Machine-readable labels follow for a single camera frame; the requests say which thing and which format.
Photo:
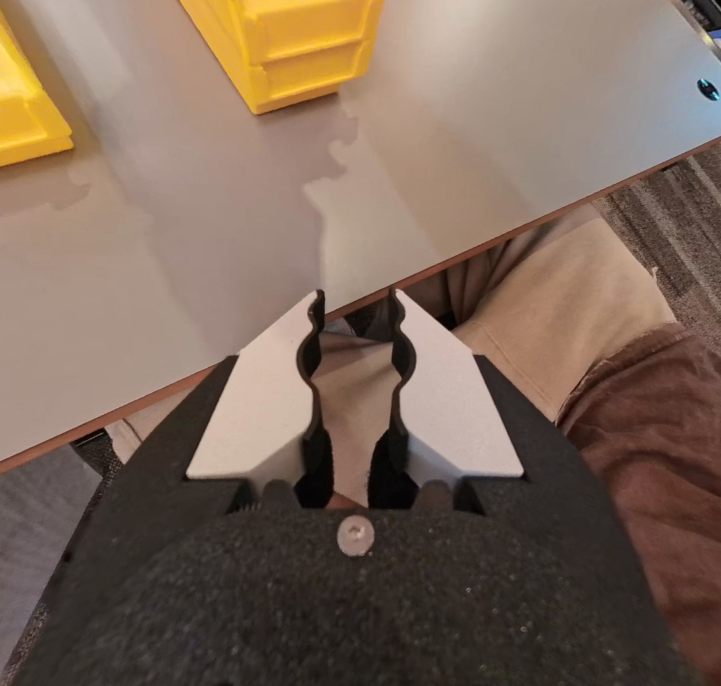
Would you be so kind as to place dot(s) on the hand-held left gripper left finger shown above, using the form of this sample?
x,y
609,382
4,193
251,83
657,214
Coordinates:
x,y
253,415

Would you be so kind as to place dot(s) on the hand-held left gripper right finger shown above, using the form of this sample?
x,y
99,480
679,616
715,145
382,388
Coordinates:
x,y
456,415

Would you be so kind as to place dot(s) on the yellow plastic bin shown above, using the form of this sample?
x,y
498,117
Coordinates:
x,y
315,21
28,117
304,86

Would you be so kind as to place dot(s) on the grey desk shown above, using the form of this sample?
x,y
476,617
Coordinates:
x,y
169,246

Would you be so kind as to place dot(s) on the round metal desk grommet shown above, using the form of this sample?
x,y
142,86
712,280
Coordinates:
x,y
708,88

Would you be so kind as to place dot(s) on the person's beige trouser leg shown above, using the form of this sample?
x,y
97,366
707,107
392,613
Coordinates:
x,y
535,314

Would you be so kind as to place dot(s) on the black mesh chair seat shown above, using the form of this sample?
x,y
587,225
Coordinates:
x,y
98,452

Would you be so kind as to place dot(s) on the person's brown top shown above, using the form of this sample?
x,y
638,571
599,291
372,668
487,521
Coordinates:
x,y
648,443

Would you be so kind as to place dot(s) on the blue box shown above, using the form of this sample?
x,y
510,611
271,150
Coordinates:
x,y
715,35

